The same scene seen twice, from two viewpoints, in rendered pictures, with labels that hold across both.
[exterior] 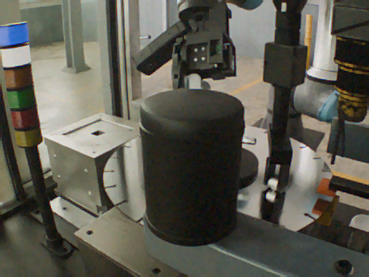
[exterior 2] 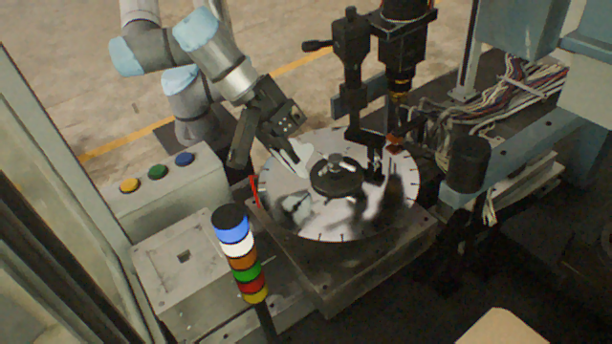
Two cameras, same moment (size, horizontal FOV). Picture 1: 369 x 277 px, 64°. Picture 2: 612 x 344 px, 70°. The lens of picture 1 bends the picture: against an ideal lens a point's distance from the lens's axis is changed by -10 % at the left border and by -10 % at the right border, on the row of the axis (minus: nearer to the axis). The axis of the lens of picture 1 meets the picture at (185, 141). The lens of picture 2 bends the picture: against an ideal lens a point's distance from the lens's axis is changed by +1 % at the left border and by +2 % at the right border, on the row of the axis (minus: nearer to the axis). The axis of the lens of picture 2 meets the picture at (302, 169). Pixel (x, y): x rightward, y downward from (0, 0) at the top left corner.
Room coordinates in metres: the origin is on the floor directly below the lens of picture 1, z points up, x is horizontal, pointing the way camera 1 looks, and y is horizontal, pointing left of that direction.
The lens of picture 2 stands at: (0.18, 0.54, 1.58)
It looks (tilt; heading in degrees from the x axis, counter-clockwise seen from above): 43 degrees down; 298
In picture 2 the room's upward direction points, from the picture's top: 9 degrees counter-clockwise
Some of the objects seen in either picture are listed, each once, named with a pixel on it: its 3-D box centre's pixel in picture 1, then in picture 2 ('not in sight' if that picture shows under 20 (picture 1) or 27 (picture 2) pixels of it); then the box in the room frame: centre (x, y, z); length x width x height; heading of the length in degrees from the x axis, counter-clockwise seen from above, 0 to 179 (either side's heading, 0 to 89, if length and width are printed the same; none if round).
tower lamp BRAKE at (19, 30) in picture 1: (13, 34); (229, 223); (0.45, 0.25, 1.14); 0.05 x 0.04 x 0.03; 145
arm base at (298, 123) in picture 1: (282, 121); (195, 119); (0.98, -0.32, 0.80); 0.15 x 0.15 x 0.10
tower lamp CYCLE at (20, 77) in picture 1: (18, 75); (240, 250); (0.45, 0.25, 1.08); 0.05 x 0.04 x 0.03; 145
